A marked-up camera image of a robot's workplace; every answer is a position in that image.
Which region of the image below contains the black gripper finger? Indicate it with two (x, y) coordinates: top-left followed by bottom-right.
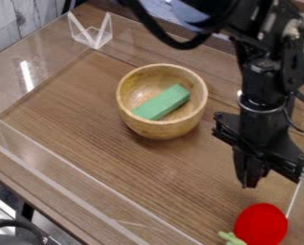
(249, 155), (269, 188)
(232, 146), (253, 188)

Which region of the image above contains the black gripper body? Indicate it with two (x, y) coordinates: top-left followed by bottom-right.
(210, 104), (304, 185)

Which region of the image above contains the red felt fruit green leaf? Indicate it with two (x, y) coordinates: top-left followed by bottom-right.
(218, 203), (289, 245)

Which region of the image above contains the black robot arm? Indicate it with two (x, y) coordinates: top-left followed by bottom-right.
(172, 0), (304, 188)

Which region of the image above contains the green rectangular block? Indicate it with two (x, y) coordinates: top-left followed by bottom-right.
(132, 84), (190, 121)

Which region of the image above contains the wooden bowl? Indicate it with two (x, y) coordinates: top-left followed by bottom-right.
(116, 63), (208, 140)

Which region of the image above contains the black table leg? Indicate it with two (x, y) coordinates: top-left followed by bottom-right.
(14, 201), (34, 236)

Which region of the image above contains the black cable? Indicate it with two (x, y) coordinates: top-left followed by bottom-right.
(114, 0), (241, 51)

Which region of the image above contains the clear acrylic corner bracket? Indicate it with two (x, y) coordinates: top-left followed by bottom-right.
(66, 11), (112, 50)

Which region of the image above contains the clear acrylic tray wall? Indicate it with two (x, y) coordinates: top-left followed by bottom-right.
(0, 120), (201, 245)

